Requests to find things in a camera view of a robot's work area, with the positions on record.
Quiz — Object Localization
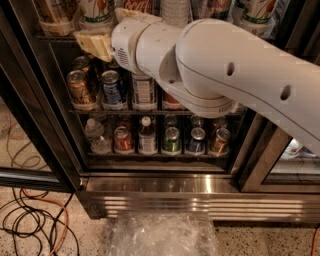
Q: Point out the gold can middle shelf front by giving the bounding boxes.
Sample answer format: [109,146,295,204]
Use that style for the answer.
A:
[66,70,96,105]

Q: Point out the right glass fridge door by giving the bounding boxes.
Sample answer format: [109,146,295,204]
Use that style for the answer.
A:
[239,111,320,194]

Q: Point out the brown tea bottle bottom shelf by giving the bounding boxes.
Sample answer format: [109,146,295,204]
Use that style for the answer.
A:
[138,116,157,155]

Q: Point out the clear plastic bag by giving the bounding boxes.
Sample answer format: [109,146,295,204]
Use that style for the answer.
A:
[108,213,219,256]

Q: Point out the clear water bottle shelf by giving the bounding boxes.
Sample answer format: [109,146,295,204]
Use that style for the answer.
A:
[85,118,111,155]
[160,0,190,27]

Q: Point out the red coca-cola can front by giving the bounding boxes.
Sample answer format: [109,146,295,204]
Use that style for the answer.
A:
[162,92,183,110]

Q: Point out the open left glass fridge door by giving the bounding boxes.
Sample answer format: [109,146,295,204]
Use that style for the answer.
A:
[0,30,79,192]

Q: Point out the white can behind right door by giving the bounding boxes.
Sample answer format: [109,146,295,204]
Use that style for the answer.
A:
[281,139,303,160]

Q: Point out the gold can bottom shelf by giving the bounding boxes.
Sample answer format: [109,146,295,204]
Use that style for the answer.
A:
[210,128,231,155]

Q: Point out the gold can top shelf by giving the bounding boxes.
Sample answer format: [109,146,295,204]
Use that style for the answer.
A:
[33,0,78,37]

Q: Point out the red can bottom shelf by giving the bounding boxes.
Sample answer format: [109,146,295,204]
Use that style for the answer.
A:
[114,126,133,151]

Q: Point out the green can bottom shelf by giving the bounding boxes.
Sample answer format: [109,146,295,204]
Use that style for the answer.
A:
[162,127,181,153]

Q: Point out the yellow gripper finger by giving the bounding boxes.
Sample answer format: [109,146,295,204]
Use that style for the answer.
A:
[74,30,112,62]
[115,7,145,22]

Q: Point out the white green can top right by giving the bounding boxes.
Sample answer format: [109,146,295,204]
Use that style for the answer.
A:
[235,0,278,37]

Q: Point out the blue pepsi can middle front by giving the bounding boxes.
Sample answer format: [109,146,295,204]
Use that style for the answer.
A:
[101,70,126,105]

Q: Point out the stainless steel beverage fridge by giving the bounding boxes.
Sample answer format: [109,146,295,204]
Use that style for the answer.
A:
[6,0,320,224]

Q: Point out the black cables on floor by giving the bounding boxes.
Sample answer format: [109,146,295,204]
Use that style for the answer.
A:
[0,187,81,256]

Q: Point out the orange cable on floor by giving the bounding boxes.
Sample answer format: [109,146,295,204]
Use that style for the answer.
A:
[20,188,70,256]

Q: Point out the gold can shelf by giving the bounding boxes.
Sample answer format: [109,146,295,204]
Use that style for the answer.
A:
[72,56,97,79]
[210,128,231,155]
[33,0,78,37]
[66,70,96,105]

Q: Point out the clear water bottle bottom shelf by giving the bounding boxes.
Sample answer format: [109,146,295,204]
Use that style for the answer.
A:
[85,118,111,155]

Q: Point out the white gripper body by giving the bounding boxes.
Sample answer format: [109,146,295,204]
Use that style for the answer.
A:
[111,14,160,73]

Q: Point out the red coca-cola bottle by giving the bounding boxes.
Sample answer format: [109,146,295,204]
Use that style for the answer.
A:
[123,0,152,14]

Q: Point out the brown iced tea bottle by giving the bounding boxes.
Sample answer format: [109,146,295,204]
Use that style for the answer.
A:
[132,74,156,105]

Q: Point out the clear water bottle top shelf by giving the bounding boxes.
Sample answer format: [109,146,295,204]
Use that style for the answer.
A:
[160,0,190,27]

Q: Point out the blue can bottom shelf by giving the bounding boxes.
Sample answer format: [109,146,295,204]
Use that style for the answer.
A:
[186,127,206,155]

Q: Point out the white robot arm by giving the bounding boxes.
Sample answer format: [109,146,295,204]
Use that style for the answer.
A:
[75,8,320,154]

